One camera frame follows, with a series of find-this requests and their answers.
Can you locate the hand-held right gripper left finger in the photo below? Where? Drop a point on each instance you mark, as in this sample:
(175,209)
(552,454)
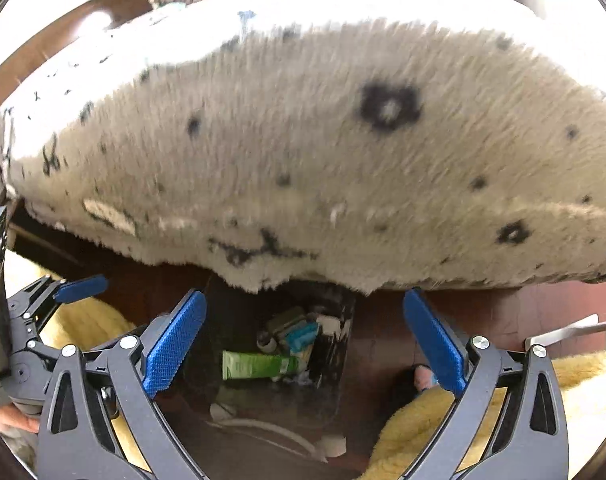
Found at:
(175,345)

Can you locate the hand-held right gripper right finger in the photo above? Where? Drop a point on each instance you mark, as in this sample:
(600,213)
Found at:
(435,340)

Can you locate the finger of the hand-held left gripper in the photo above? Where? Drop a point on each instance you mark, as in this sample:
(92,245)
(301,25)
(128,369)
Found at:
(80,289)
(43,349)

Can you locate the green squeeze tube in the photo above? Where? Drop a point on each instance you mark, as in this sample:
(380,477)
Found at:
(255,365)

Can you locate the blue snack packet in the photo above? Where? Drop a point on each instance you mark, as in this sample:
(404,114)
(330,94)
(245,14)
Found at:
(300,337)

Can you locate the dark clear storage bin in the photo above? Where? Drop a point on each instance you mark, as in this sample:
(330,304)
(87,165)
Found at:
(313,390)

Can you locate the person's left hand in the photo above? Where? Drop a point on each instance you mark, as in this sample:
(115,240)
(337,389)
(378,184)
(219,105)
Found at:
(15,417)

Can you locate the yellow fluffy cloth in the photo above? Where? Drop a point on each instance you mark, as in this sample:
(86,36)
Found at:
(483,425)

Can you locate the grey printed fleece blanket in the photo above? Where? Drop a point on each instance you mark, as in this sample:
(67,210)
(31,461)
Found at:
(308,135)

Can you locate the wooden headboard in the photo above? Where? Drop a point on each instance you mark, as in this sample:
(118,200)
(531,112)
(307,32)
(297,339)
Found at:
(83,25)

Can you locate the white metal frame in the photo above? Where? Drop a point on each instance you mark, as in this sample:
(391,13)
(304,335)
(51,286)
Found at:
(568,332)

